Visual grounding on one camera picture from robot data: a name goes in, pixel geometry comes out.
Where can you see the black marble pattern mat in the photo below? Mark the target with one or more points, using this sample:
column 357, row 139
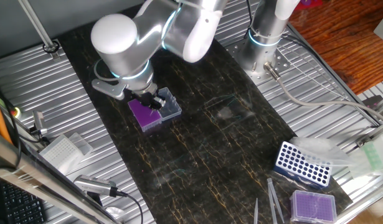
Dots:
column 216, row 149

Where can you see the silver ribbed camera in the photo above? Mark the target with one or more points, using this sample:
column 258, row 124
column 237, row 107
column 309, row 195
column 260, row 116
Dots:
column 94, row 185

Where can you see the white pipette tip box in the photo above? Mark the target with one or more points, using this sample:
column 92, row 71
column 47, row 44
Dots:
column 63, row 152

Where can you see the small closed purple tip box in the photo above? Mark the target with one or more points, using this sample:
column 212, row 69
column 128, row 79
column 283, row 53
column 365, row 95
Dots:
column 312, row 207

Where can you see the white shiny round object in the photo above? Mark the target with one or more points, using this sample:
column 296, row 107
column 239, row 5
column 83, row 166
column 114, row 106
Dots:
column 115, row 213

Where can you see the magenta object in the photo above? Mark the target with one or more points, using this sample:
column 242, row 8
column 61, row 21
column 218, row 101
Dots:
column 309, row 3

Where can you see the blue white tube rack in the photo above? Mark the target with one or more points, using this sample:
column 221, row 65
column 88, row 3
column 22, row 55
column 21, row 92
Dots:
column 303, row 166

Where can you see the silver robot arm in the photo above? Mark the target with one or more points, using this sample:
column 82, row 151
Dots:
column 116, row 40

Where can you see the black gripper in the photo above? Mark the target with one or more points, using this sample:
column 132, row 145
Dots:
column 146, row 91

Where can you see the silver metal pole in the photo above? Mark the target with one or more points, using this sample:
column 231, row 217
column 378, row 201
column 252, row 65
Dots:
column 35, row 26

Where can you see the purple tip box clear lid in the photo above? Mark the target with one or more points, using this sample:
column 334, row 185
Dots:
column 144, row 116

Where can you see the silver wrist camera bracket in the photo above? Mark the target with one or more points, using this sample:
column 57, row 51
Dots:
column 108, row 88

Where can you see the small grey camera device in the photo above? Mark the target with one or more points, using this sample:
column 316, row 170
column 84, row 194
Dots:
column 39, row 123

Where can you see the aluminium frame beam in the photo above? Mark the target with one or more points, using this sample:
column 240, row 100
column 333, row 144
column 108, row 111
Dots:
column 38, row 177

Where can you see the green pipette tip box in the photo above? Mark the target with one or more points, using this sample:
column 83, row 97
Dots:
column 375, row 154

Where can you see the black keyboard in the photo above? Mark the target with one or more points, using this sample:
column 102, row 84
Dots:
column 23, row 205

